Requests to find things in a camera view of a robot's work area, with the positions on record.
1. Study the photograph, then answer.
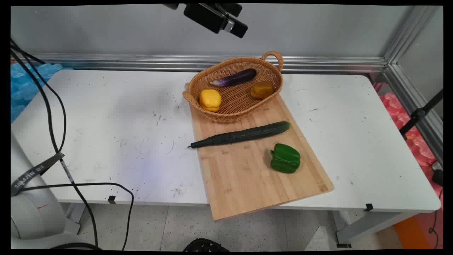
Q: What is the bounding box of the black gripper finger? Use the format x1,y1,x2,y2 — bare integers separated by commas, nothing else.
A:
183,4,229,34
216,4,248,39

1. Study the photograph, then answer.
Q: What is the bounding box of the orange bell pepper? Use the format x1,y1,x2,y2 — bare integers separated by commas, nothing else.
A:
250,81,274,100

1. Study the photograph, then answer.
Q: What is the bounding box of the purple eggplant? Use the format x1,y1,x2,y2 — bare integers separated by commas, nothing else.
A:
210,68,257,87

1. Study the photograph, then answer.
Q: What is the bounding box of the woven wicker basket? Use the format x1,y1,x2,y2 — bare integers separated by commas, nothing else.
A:
182,51,284,124

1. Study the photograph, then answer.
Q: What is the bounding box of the yellow bell pepper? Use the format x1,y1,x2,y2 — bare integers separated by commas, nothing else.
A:
199,89,222,112

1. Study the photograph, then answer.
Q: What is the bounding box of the long green cucumber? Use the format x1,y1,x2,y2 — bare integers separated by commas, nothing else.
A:
188,121,291,149

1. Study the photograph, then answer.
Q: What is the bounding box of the green bell pepper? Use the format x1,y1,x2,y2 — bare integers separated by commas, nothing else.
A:
270,143,301,174

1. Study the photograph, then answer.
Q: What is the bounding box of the bamboo cutting board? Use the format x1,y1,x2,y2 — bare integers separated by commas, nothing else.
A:
185,82,334,221

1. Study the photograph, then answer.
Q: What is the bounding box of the blue foam sheet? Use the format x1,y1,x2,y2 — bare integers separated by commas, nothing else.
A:
11,62,64,123

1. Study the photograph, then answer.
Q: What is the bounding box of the black tripod stand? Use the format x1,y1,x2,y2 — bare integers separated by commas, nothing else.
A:
399,89,443,137

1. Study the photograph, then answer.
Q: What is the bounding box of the pink foam sheet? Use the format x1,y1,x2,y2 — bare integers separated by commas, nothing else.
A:
379,93,443,209

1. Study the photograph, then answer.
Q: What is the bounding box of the round black floor object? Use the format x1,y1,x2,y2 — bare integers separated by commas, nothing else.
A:
183,238,230,252

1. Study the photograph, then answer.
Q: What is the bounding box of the grey table leg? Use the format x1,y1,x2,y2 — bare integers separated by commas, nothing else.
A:
333,210,419,248

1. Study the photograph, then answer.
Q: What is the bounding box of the horizontal aluminium frame rail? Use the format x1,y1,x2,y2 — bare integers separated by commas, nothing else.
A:
11,53,388,74

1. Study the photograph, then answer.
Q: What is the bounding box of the aluminium corner post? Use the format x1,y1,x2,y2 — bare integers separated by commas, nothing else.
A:
384,5,443,65

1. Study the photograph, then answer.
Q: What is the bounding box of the black looping cable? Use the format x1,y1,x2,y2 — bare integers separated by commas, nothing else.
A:
19,182,134,251

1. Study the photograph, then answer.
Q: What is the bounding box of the slanted aluminium frame rail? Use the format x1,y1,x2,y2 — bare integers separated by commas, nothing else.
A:
384,64,443,167

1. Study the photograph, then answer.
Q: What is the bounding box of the thick black cable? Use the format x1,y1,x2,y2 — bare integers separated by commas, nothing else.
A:
11,38,99,247

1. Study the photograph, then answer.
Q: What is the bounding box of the grey velcro strap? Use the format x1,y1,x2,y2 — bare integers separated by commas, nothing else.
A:
11,152,65,197

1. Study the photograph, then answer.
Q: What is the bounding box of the thin black floor cable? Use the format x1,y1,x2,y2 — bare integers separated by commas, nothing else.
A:
428,188,443,249

